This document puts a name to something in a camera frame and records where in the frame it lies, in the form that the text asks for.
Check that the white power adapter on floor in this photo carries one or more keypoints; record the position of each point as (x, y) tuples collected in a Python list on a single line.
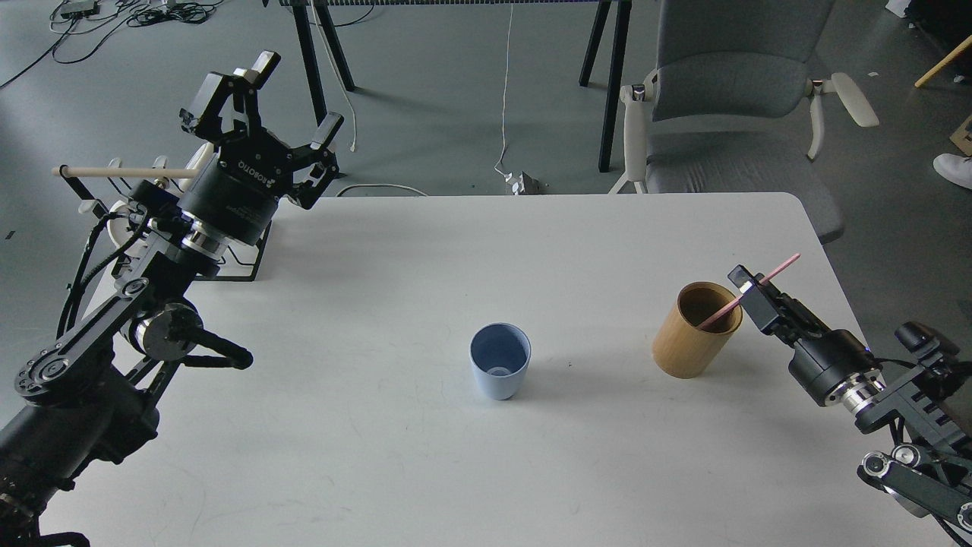
[(521, 184)]

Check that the light blue cup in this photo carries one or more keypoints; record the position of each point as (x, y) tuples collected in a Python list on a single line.
[(500, 355)]

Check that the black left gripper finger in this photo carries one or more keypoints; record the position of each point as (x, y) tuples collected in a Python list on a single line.
[(225, 110), (314, 166)]

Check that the wooden stick top right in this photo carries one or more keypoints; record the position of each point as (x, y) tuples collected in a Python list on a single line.
[(946, 61)]

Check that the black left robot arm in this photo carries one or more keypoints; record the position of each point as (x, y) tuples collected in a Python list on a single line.
[(92, 393)]

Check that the white shoe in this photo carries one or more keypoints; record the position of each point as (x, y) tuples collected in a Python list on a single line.
[(954, 168)]

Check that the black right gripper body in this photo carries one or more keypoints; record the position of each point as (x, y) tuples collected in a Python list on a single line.
[(836, 368)]

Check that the grey office chair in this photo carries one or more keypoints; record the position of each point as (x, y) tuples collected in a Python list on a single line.
[(748, 58)]

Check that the pink chopstick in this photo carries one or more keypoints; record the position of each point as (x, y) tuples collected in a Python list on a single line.
[(704, 326)]

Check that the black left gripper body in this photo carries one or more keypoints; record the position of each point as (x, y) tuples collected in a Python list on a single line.
[(236, 191)]

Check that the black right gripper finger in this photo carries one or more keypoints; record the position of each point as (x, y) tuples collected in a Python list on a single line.
[(765, 305), (790, 320)]

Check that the bamboo cylinder holder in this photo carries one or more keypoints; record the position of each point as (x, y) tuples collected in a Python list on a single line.
[(681, 347)]

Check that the black table legs left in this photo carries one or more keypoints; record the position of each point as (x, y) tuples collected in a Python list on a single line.
[(324, 22)]

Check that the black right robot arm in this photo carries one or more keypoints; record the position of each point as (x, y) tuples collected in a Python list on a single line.
[(928, 470)]

